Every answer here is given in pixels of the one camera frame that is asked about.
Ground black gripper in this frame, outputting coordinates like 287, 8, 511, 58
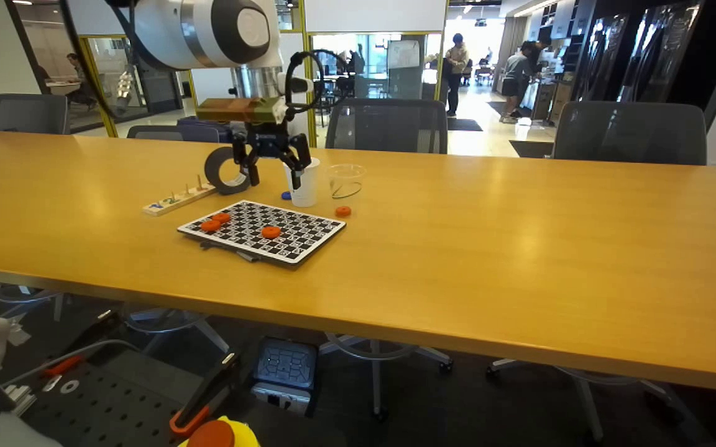
229, 121, 316, 192

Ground white paper cup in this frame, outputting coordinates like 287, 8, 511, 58
287, 156, 325, 212

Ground clear plastic cup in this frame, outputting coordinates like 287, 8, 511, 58
327, 162, 368, 202

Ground black tape roll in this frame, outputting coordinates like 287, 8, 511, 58
200, 143, 254, 199

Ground black white marker checkerboard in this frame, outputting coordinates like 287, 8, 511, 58
176, 199, 351, 268

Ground yellow framed glass partition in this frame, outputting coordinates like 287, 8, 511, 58
75, 0, 453, 152

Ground grey office chair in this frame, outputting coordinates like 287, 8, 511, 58
118, 114, 248, 358
485, 100, 710, 444
317, 97, 455, 419

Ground wooden number puzzle strip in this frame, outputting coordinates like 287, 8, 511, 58
141, 183, 219, 218

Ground grey box with mesh panel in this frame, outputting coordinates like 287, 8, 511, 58
248, 335, 320, 415

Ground yellow emergency stop button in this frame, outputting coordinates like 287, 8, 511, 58
176, 412, 263, 447

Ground person in dark clothes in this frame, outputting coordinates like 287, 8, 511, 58
501, 38, 555, 124

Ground black perforated breadboard plate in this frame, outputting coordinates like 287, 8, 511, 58
16, 342, 217, 447

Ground black glass-door cabinets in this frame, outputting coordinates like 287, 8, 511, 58
566, 0, 716, 126

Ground wrist camera on wooden mount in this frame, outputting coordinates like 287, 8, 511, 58
195, 94, 282, 126

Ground thin black looped cable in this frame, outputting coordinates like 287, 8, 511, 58
282, 48, 327, 119

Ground white wall board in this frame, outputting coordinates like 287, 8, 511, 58
304, 0, 449, 34

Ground black clamp with orange handle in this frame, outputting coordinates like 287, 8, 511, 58
166, 351, 243, 443

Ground small orange handled tool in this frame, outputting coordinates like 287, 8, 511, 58
36, 354, 87, 384

